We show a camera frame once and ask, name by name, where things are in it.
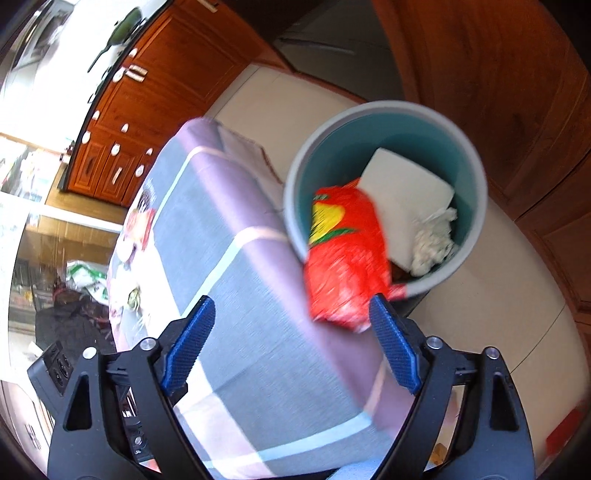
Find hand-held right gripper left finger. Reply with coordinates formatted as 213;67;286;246
46;295;218;480

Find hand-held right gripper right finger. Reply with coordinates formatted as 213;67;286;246
367;294;539;480

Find white tissue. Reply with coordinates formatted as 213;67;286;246
410;207;460;277

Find white paper towel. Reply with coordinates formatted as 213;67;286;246
358;148;455;273

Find grey trash bin teal inside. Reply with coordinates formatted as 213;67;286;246
283;100;489;301

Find dark cloth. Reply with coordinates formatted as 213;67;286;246
34;295;114;356

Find checked tablecloth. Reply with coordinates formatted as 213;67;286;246
106;117;458;472

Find white and green sack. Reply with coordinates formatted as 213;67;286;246
67;261;112;305

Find clear plastic bag red print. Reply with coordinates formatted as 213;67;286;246
124;203;155;250

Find wooden cupboard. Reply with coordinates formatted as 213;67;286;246
369;0;591;324

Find black frying pan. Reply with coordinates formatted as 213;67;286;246
88;7;144;75

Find wooden cabinet white handles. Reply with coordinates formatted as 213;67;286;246
58;0;278;208

